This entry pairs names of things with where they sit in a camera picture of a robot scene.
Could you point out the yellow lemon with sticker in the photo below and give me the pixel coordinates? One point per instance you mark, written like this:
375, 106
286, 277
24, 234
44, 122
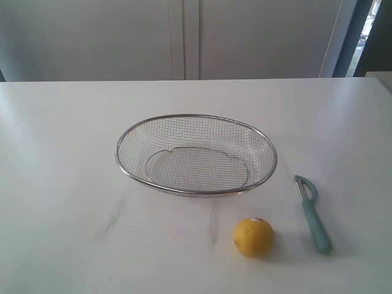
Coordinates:
254, 237

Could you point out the teal handled peeler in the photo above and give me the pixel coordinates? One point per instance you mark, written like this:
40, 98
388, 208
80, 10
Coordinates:
309, 195

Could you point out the steel wire mesh basket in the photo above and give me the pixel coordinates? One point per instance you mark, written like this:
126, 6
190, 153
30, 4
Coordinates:
196, 155

